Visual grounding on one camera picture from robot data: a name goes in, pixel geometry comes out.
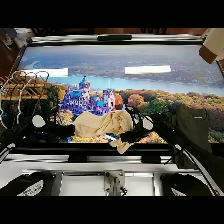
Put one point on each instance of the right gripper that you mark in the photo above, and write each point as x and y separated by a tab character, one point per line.
133	136

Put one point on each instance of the beige garment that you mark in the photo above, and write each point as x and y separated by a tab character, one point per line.
96	125

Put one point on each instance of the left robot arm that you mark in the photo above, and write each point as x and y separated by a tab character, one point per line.
20	136

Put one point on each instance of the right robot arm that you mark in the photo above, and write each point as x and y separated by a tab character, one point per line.
186	143

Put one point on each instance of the black garment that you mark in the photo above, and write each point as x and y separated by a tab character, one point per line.
196	123

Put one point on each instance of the pale cardboard box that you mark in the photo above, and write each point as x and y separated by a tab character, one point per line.
213	45

